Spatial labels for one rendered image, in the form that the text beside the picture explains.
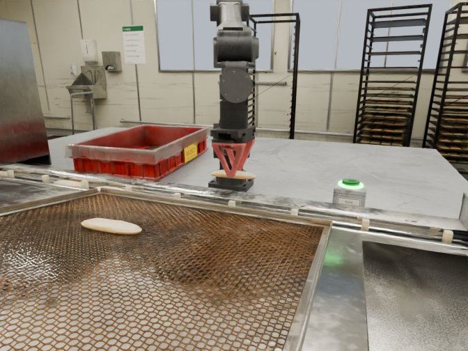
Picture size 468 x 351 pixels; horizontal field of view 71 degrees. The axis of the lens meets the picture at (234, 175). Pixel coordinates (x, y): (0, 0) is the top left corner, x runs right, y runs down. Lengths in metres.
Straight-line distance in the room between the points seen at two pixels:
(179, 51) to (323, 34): 2.28
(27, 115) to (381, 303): 1.17
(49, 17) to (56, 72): 0.97
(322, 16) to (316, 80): 0.84
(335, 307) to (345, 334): 0.04
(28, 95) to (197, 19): 4.53
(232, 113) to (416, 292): 0.43
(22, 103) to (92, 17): 5.58
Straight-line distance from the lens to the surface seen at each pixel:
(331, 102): 5.07
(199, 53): 5.61
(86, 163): 1.17
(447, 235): 0.71
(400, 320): 0.54
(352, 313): 0.34
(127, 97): 6.41
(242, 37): 0.65
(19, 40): 1.33
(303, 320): 0.31
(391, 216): 0.75
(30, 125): 1.32
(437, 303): 0.60
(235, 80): 0.57
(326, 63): 5.05
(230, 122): 0.65
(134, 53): 6.25
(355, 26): 5.07
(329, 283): 0.39
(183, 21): 5.77
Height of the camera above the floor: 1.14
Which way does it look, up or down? 17 degrees down
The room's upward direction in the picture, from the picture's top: straight up
